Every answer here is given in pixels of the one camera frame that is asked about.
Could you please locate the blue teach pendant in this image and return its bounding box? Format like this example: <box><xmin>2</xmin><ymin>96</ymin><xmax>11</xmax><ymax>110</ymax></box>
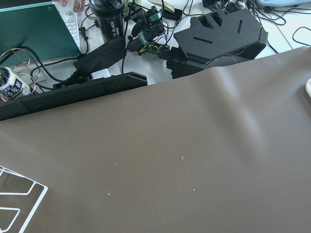
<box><xmin>255</xmin><ymin>0</ymin><xmax>311</xmax><ymax>7</ymax></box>

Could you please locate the black angular device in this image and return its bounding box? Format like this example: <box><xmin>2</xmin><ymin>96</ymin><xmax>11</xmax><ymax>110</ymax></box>
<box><xmin>166</xmin><ymin>9</ymin><xmax>268</xmax><ymax>79</ymax></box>

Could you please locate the black long bar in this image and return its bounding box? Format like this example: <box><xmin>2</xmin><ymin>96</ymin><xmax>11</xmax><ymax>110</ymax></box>
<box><xmin>0</xmin><ymin>72</ymin><xmax>148</xmax><ymax>121</ymax></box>

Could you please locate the white wire cup rack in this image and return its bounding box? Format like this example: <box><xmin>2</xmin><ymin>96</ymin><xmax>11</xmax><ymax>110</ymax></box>
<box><xmin>0</xmin><ymin>166</ymin><xmax>48</xmax><ymax>233</ymax></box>

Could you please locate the beige rabbit tray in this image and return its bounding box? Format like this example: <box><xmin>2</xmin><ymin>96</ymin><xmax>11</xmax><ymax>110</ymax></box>
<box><xmin>305</xmin><ymin>79</ymin><xmax>311</xmax><ymax>98</ymax></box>

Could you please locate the black bottle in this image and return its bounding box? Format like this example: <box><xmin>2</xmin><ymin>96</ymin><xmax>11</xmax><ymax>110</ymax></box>
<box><xmin>89</xmin><ymin>0</ymin><xmax>125</xmax><ymax>43</ymax></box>

